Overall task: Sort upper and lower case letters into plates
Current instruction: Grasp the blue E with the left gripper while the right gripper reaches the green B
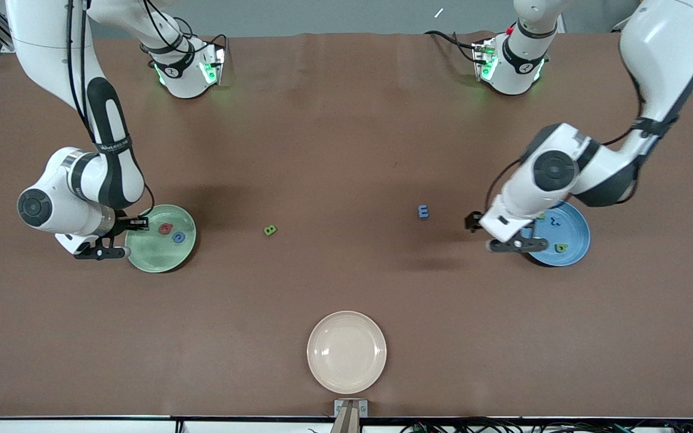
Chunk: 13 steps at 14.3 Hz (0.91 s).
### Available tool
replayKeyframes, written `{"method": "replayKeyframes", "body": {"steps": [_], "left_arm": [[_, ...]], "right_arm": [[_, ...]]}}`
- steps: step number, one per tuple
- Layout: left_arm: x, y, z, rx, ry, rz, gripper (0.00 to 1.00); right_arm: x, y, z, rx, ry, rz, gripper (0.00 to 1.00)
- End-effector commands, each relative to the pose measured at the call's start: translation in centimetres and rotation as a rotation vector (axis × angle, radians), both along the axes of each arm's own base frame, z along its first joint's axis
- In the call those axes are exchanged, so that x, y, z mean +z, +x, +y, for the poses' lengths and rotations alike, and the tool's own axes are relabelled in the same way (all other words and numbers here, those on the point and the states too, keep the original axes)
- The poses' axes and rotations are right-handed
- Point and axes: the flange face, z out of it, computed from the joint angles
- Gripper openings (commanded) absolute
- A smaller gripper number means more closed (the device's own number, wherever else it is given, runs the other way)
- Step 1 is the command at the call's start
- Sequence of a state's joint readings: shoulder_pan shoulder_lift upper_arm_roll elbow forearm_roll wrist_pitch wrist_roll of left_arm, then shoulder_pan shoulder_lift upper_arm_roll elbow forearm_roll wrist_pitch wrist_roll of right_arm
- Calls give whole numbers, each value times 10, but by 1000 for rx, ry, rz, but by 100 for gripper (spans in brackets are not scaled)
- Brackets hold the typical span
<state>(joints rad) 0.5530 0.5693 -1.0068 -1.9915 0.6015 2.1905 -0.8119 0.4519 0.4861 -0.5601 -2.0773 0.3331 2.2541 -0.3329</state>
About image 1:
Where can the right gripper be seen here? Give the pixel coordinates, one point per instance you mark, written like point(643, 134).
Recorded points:
point(121, 223)

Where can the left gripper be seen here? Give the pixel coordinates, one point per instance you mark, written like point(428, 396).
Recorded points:
point(474, 221)

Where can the green lowercase letter b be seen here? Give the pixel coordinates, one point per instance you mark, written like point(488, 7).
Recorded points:
point(557, 248)

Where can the blue lowercase letter x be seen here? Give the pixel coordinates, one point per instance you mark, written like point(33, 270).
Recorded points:
point(556, 221)

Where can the blue letter G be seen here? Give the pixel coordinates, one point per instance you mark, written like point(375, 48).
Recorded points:
point(175, 237)

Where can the blue letter E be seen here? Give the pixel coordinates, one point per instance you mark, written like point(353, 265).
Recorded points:
point(420, 211)

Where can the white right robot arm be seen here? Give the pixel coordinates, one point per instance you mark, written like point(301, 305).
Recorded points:
point(52, 48)

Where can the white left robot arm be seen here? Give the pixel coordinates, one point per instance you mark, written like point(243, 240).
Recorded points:
point(659, 48)

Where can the light green plate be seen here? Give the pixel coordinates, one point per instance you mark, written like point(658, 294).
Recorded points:
point(160, 255)

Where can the blue plate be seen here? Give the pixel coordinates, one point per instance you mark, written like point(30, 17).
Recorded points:
point(578, 231)

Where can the brown table cover mat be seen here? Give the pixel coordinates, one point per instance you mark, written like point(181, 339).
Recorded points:
point(346, 150)

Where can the beige plate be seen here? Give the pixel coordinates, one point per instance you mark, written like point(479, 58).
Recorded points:
point(346, 352)

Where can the white table edge rail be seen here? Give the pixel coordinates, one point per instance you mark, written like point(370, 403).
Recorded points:
point(82, 427)

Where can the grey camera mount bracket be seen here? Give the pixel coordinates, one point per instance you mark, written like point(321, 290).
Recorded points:
point(351, 412)

